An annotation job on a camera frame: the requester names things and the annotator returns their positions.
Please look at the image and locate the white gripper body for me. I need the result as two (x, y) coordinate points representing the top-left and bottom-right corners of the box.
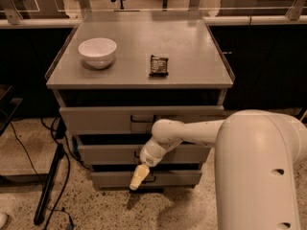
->
(140, 141), (164, 167)

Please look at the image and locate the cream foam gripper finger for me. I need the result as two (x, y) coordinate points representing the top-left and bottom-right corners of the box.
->
(130, 164), (150, 191)

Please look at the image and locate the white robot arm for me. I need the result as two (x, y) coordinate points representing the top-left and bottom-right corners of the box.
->
(130, 110), (307, 230)

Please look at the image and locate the grey top drawer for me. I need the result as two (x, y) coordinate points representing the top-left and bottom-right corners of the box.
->
(59, 105), (224, 135)

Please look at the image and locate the grey drawer cabinet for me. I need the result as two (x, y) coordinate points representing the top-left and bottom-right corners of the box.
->
(47, 11), (233, 177)

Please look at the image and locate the dark snack packet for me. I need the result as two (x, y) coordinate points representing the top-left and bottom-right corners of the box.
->
(149, 55), (168, 77)

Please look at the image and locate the black power strip bar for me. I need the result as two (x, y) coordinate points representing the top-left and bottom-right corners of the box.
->
(34, 144), (63, 225)

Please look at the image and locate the white ceramic bowl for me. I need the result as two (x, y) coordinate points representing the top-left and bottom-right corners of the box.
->
(78, 37), (117, 69)

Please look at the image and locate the black side table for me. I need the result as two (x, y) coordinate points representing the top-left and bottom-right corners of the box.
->
(0, 84), (23, 136)

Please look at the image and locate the black floor cable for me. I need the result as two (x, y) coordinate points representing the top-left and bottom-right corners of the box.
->
(9, 116), (90, 230)

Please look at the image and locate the white rail ledge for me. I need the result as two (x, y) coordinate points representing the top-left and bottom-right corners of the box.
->
(0, 15), (307, 29)

